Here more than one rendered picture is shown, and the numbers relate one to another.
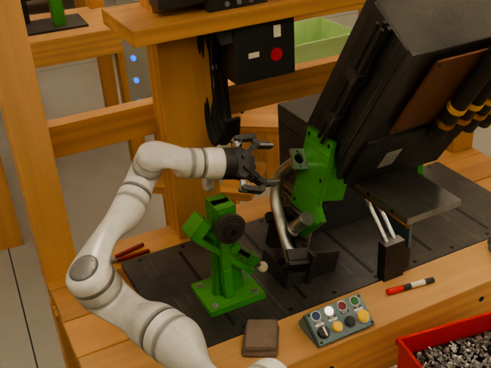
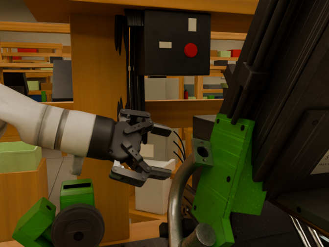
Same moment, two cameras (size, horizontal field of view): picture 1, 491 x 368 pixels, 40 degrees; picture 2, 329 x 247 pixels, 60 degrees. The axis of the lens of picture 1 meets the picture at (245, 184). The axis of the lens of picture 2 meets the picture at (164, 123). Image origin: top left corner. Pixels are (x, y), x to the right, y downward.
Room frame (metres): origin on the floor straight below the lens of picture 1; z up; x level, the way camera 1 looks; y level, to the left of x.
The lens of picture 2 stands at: (0.92, -0.14, 1.33)
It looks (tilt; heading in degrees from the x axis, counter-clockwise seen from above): 8 degrees down; 8
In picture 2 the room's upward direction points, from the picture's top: straight up
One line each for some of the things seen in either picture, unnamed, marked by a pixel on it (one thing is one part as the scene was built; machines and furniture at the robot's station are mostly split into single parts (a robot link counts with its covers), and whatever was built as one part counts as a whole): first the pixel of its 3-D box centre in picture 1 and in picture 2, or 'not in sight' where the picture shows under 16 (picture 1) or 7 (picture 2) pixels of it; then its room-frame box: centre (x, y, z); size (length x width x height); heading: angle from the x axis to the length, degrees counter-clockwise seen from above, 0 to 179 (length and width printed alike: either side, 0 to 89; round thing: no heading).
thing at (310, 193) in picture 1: (324, 170); (234, 170); (1.44, -0.19, 1.17); 0.13 x 0.12 x 0.20; 115
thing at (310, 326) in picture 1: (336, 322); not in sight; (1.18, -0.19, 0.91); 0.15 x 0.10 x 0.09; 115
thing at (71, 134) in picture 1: (266, 87); (187, 113); (1.87, -0.08, 1.23); 1.30 x 0.05 x 0.09; 115
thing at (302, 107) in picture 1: (339, 157); (253, 178); (1.70, -0.27, 1.07); 0.30 x 0.18 x 0.34; 115
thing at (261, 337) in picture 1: (260, 337); not in sight; (1.14, -0.01, 0.91); 0.10 x 0.08 x 0.03; 173
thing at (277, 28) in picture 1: (255, 44); (171, 46); (1.67, -0.05, 1.42); 0.17 x 0.12 x 0.15; 115
